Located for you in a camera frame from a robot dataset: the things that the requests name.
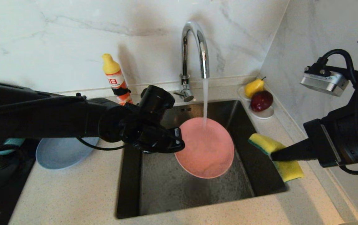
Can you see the small white fruit dish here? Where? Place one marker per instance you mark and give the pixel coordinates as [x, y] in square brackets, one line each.
[264, 115]

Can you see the stainless steel sink basin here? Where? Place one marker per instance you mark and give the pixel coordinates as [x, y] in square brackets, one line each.
[166, 193]

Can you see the teal bowl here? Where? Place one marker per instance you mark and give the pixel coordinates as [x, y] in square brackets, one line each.
[10, 144]

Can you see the black induction cooktop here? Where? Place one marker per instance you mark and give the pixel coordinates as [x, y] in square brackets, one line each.
[3, 187]

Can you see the dark red apple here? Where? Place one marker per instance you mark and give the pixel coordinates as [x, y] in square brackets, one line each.
[261, 101]

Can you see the blue plate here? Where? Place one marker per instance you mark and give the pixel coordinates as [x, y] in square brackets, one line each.
[60, 153]

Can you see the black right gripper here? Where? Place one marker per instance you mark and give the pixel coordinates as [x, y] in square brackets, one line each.
[348, 140]

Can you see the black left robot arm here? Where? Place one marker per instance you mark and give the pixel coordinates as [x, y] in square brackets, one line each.
[41, 115]

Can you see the running tap water stream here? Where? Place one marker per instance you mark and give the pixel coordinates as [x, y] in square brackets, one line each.
[205, 100]

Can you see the yellow fish-shaped sponge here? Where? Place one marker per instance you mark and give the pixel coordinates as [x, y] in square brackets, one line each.
[288, 170]

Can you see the yellow pear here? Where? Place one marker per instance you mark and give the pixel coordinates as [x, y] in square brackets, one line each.
[253, 87]

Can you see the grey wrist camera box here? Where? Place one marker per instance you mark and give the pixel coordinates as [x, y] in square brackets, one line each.
[324, 82]

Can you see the chrome gooseneck faucet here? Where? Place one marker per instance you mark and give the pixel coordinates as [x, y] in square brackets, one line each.
[184, 56]

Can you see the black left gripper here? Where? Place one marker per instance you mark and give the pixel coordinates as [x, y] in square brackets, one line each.
[154, 125]

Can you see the yellow-capped dish soap bottle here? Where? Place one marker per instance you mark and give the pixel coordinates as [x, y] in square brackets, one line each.
[115, 78]

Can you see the large pink plate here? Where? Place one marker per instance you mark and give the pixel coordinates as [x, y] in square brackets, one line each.
[207, 150]

